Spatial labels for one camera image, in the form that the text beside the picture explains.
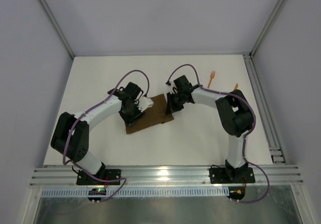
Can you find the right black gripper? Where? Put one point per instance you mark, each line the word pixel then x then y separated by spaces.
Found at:
pixel 172 106

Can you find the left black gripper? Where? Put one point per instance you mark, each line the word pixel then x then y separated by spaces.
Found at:
pixel 134 117

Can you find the brown cloth napkin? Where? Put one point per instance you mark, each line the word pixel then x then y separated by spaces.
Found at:
pixel 153 116

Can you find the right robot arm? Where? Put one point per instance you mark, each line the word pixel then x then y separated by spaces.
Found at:
pixel 236 119

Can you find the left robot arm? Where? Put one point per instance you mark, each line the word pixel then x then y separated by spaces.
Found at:
pixel 71 134

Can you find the orange plastic fork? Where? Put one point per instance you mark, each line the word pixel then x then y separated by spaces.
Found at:
pixel 212 76

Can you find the left controller board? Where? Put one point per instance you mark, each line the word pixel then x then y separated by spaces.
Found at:
pixel 95 195

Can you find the controller board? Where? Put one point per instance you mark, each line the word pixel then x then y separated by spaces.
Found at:
pixel 236 195
pixel 95 195

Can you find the right controller board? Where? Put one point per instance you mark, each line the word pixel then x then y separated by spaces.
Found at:
pixel 236 195

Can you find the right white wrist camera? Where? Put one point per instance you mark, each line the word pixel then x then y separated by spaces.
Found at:
pixel 172 87

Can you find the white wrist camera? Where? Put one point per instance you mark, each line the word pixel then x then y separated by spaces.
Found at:
pixel 145 103
pixel 172 87

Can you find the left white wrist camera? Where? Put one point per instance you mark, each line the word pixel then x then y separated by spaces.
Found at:
pixel 145 103

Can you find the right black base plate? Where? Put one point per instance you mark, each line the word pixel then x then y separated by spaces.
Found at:
pixel 228 175

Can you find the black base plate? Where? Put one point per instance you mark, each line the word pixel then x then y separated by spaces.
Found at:
pixel 228 175
pixel 105 174

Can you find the slotted cable duct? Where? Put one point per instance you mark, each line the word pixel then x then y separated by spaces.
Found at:
pixel 139 192

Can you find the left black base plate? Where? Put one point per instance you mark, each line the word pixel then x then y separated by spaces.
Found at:
pixel 105 174

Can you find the right side aluminium rail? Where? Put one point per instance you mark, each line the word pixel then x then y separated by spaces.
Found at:
pixel 271 133

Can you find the aluminium rail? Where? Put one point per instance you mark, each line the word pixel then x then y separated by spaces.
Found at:
pixel 271 133
pixel 54 176

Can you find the left aluminium frame post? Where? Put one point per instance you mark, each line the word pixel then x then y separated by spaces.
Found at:
pixel 54 23

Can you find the aluminium frame post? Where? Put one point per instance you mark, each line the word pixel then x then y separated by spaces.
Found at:
pixel 273 16
pixel 54 23

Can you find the front aluminium rail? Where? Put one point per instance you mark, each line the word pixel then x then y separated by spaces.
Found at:
pixel 54 176

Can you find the right aluminium frame post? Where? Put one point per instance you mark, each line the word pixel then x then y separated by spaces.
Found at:
pixel 273 16

